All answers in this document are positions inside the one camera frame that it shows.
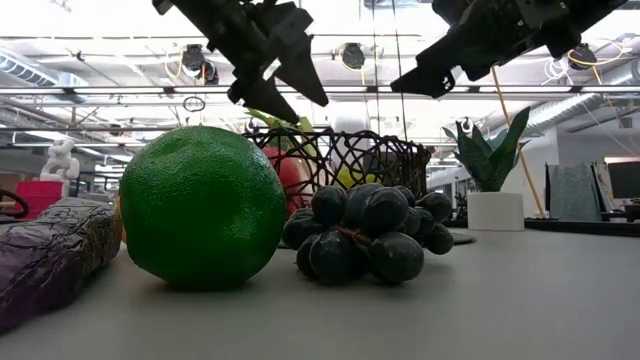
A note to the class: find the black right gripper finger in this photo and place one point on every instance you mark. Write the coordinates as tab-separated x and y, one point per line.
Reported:
440	55
425	82

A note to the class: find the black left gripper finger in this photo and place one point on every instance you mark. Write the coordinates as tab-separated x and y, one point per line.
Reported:
302	75
265	100

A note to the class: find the pink-red apple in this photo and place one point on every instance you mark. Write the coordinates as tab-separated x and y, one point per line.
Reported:
290	175

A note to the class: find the yellow-green apple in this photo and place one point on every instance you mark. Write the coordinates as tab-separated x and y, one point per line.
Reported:
350	179

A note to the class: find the green lime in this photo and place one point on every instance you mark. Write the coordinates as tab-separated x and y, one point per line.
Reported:
202	207

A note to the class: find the dark grape bunch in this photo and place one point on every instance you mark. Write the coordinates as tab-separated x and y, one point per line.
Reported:
370	235

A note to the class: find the small tan-orange fruit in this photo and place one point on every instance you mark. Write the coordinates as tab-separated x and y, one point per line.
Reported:
119	220

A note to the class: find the purple eggplant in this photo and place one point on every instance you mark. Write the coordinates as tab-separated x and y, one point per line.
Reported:
50	250

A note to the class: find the potted plant in white pot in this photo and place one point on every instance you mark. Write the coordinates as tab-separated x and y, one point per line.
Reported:
495	210

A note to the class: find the grey round woven placemat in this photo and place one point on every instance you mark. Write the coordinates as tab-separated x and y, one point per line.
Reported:
462	239

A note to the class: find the grey panel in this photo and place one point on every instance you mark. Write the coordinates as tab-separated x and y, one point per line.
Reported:
570	192

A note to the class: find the dark monitor screen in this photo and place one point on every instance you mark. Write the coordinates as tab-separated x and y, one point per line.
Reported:
625	180

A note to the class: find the red box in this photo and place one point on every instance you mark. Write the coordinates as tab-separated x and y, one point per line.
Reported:
37	197

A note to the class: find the silver ceiling duct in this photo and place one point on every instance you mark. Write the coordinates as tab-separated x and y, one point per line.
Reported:
575	107

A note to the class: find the black aluminium table frame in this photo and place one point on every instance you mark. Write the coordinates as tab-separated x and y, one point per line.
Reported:
580	227

